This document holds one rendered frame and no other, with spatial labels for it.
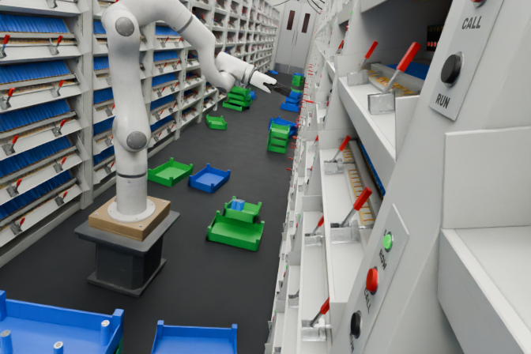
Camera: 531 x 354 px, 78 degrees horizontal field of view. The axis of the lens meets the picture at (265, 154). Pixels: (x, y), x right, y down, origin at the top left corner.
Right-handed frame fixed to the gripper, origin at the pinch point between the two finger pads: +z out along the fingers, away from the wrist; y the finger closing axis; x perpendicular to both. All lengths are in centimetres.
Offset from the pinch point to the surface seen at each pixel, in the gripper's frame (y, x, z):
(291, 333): 80, -39, 24
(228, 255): -6, -94, 8
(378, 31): 55, 31, 14
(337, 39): -15.5, 27.3, 11.7
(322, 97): -15.2, 1.8, 16.9
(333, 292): 108, -2, 15
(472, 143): 125, 22, 9
